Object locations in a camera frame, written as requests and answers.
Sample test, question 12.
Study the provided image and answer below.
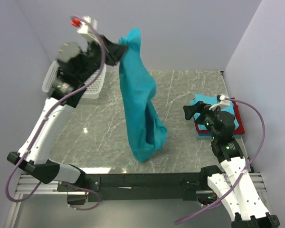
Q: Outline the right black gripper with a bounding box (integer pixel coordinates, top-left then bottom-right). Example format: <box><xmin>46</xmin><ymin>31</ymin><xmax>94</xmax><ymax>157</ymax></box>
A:
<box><xmin>183</xmin><ymin>100</ymin><xmax>223</xmax><ymax>140</ymax></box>

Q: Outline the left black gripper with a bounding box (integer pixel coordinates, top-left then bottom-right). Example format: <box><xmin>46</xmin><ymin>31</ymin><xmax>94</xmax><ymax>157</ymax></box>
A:
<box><xmin>78</xmin><ymin>35</ymin><xmax>129</xmax><ymax>83</ymax></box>

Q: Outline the teal t-shirt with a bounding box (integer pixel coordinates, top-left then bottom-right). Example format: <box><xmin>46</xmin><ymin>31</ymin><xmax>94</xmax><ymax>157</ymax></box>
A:
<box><xmin>119</xmin><ymin>28</ymin><xmax>168</xmax><ymax>163</ymax></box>

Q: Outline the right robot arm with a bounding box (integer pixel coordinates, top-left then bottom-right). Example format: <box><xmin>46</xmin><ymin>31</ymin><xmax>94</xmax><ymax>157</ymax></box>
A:
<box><xmin>175</xmin><ymin>97</ymin><xmax>280</xmax><ymax>228</ymax></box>

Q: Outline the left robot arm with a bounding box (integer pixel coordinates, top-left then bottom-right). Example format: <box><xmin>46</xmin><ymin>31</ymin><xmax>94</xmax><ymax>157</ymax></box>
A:
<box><xmin>7</xmin><ymin>35</ymin><xmax>128</xmax><ymax>191</ymax></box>

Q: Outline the folded light blue t-shirt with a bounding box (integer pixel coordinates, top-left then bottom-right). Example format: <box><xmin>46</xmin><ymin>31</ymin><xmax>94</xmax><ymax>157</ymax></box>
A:
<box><xmin>190</xmin><ymin>93</ymin><xmax>239</xmax><ymax>131</ymax></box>

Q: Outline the folded grey-blue t-shirt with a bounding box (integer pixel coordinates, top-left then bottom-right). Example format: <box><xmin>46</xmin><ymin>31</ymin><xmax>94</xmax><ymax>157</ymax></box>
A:
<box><xmin>196</xmin><ymin>133</ymin><xmax>243</xmax><ymax>140</ymax></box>

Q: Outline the white perforated plastic basket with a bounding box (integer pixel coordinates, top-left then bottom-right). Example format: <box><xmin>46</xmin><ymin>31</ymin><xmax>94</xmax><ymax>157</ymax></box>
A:
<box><xmin>41</xmin><ymin>60</ymin><xmax>106</xmax><ymax>99</ymax></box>

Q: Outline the folded red t-shirt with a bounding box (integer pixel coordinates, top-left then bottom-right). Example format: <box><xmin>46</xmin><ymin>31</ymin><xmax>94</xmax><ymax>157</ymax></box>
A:
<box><xmin>195</xmin><ymin>101</ymin><xmax>245</xmax><ymax>135</ymax></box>

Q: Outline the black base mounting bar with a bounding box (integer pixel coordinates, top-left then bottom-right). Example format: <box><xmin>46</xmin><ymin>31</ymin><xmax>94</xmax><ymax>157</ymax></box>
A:
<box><xmin>57</xmin><ymin>172</ymin><xmax>205</xmax><ymax>205</ymax></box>

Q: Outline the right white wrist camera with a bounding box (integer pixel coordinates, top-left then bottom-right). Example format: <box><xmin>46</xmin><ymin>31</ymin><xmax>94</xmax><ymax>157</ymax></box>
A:
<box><xmin>209</xmin><ymin>95</ymin><xmax>231</xmax><ymax>111</ymax></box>

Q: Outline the aluminium frame rail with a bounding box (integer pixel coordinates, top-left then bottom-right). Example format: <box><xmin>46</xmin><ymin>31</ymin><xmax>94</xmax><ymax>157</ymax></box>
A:
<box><xmin>15</xmin><ymin>173</ymin><xmax>266</xmax><ymax>195</ymax></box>

